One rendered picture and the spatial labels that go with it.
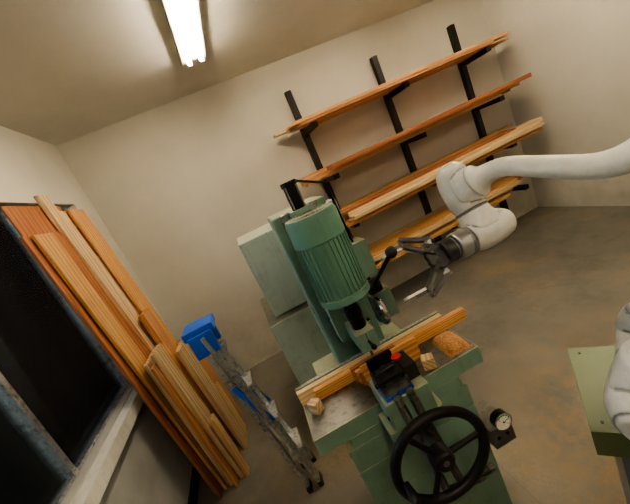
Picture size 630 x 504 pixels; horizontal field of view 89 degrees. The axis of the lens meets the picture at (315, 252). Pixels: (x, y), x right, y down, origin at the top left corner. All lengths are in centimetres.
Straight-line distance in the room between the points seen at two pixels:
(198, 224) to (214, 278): 56
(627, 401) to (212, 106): 334
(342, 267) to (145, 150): 274
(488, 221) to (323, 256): 50
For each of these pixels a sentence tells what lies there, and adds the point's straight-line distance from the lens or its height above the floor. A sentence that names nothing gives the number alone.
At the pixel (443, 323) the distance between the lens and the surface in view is 130.
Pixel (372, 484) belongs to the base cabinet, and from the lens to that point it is 129.
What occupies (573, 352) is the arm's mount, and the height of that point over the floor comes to 69.
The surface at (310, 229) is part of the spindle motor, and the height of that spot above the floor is 147.
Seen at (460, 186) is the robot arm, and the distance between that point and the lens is 108.
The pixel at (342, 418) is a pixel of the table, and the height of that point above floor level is 90.
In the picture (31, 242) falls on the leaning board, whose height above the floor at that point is 188.
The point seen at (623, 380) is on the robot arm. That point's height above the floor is 93.
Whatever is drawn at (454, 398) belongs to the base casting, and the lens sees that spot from 124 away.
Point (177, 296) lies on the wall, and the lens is 350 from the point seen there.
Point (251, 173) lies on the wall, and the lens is 338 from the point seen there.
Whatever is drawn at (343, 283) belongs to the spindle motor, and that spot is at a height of 127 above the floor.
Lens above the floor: 162
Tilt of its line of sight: 13 degrees down
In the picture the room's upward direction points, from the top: 25 degrees counter-clockwise
